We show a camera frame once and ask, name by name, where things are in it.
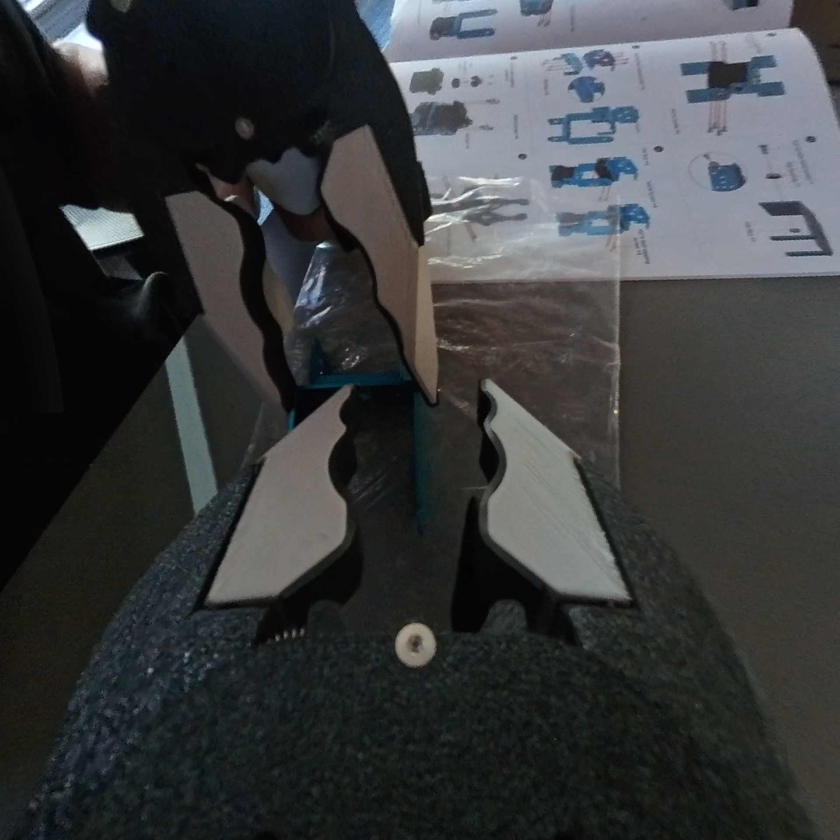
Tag person's left hand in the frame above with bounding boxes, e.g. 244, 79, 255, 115
218, 172, 327, 242

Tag white assembly instruction booklet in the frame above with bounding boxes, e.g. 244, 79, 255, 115
382, 0, 840, 284

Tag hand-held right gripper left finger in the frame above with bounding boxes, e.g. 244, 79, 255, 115
202, 384, 361, 609

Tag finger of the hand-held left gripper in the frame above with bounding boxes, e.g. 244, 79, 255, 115
164, 189, 298, 412
322, 125, 441, 406

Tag blue metal bracket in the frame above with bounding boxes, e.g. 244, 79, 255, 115
285, 335, 438, 534

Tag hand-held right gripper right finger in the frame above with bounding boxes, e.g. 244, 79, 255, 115
474, 378, 635, 605

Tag grey mesh office chair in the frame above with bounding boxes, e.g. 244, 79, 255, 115
58, 202, 175, 329

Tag clear plastic bag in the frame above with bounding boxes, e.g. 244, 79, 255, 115
249, 172, 624, 519

